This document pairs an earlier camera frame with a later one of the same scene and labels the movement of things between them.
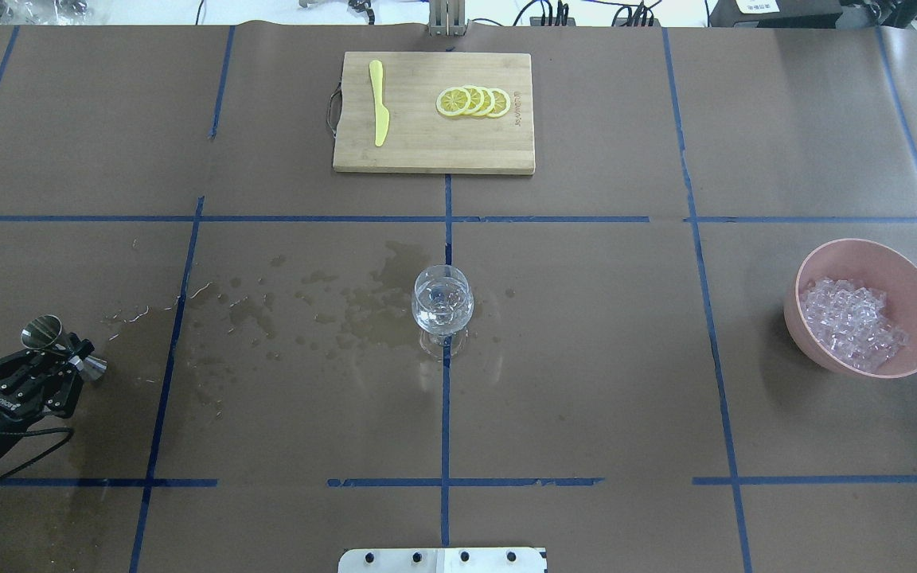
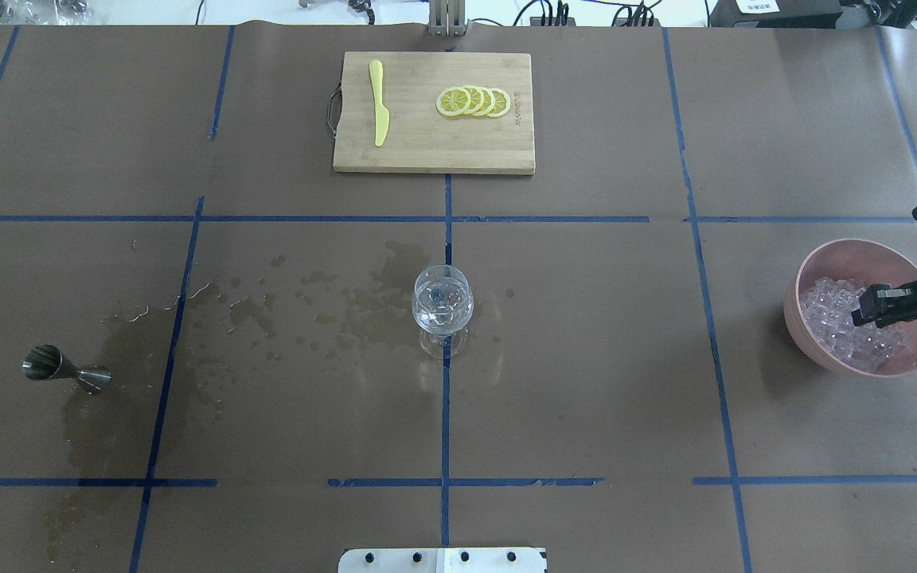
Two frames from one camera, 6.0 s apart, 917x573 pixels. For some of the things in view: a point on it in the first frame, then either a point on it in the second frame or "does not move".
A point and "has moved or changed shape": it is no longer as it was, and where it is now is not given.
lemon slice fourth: (501, 103) does not move
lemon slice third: (489, 101) does not move
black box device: (773, 13) does not move
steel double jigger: (46, 332) has moved or changed shape
